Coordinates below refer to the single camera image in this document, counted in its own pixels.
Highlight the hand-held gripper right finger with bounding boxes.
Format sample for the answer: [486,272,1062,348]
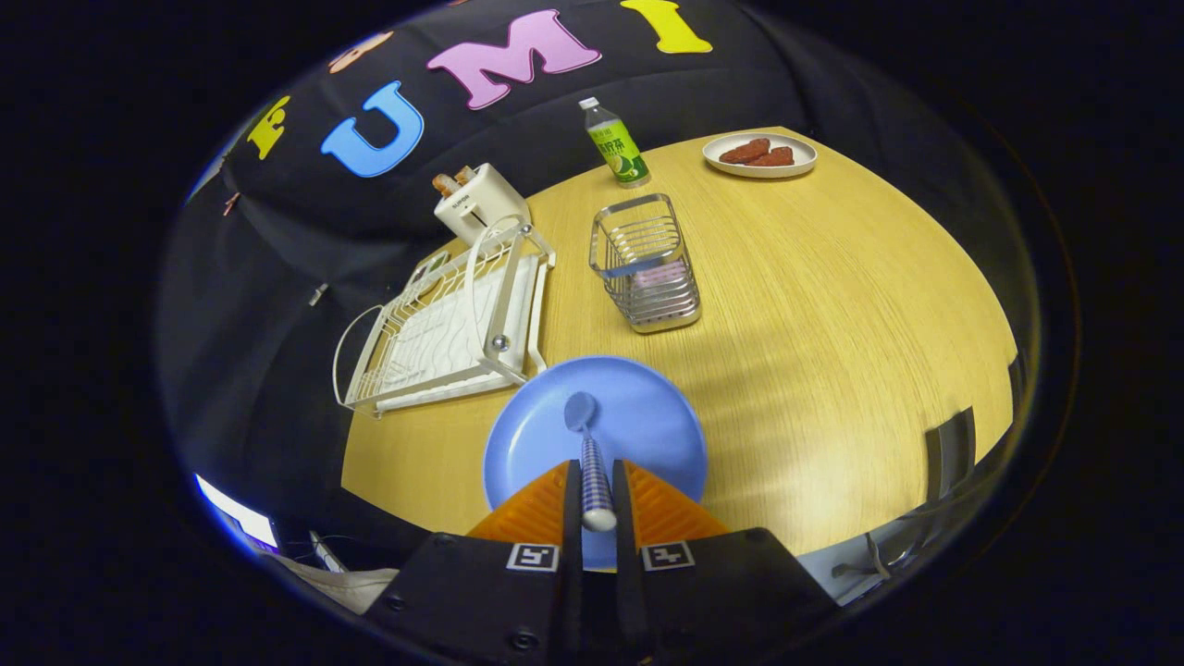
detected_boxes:
[610,460,841,666]

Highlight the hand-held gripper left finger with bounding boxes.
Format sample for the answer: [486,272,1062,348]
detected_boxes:
[363,460,584,666]

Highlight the blue striped handle spoon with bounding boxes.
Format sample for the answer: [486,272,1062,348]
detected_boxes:
[563,391,618,533]

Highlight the blue plate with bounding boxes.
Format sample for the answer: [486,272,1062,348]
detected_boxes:
[482,356,709,570]

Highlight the white wire dish rack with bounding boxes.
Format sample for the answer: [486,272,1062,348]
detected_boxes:
[332,215,557,419]

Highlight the metal wire basket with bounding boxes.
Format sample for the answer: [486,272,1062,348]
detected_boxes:
[589,192,702,335]

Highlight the divided dish of grains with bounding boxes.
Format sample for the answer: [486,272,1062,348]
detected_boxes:
[407,250,452,290]

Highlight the cream plate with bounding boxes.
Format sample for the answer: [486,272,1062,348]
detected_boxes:
[702,132,819,179]

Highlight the white cloth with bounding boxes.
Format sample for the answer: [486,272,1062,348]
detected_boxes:
[277,532,399,616]

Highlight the bright white screen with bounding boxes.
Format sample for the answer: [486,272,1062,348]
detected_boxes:
[194,474,280,551]

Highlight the white toaster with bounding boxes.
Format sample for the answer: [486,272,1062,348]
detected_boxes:
[434,163,533,246]

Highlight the black backdrop cloth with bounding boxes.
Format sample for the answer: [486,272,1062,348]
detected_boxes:
[157,0,1028,556]

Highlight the green label drink bottle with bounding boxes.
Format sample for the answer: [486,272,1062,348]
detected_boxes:
[579,97,651,189]

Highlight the grey metal frame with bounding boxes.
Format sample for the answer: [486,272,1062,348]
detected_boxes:
[869,407,981,579]

